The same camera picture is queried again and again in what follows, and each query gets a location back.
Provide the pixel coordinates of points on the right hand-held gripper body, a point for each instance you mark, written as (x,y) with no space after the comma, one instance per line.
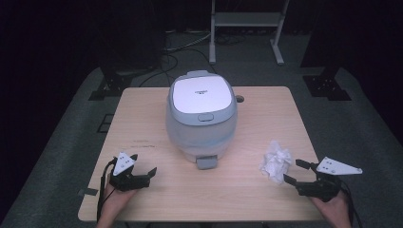
(326,183)

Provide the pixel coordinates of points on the person's right hand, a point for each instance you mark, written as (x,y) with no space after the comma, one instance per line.
(332,207)

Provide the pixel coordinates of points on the white metal stand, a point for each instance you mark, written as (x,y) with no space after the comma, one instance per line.
(245,19)

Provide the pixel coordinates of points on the black stand base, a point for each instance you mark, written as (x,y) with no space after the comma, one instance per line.
(326,87)
(111,85)

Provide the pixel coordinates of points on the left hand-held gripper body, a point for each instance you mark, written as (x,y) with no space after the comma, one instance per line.
(124,163)

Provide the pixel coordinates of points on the white grey pedal trash can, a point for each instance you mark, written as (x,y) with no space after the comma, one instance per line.
(201,95)

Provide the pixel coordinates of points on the grey tape strip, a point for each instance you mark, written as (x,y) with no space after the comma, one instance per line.
(88,192)

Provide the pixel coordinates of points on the floor socket plate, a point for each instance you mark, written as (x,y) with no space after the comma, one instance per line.
(105,123)

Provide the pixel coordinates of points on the person's left hand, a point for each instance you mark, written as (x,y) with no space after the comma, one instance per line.
(117,199)

